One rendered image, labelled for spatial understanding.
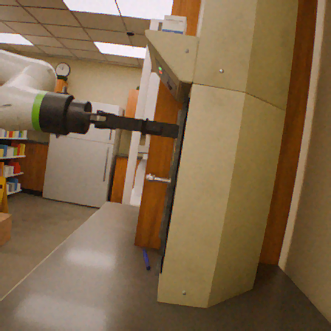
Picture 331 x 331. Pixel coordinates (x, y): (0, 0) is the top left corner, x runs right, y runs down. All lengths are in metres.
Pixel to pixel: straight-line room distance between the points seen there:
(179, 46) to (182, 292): 0.52
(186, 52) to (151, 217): 0.57
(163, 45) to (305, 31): 0.62
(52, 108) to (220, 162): 0.37
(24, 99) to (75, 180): 5.10
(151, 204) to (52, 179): 4.95
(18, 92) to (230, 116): 0.45
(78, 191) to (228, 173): 5.22
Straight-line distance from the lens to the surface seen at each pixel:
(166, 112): 1.04
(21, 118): 0.75
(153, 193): 1.05
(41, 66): 0.86
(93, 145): 5.70
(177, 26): 0.77
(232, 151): 0.68
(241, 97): 0.69
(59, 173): 5.89
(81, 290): 0.75
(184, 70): 0.69
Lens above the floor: 1.28
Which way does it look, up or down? 3 degrees down
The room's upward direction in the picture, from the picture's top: 9 degrees clockwise
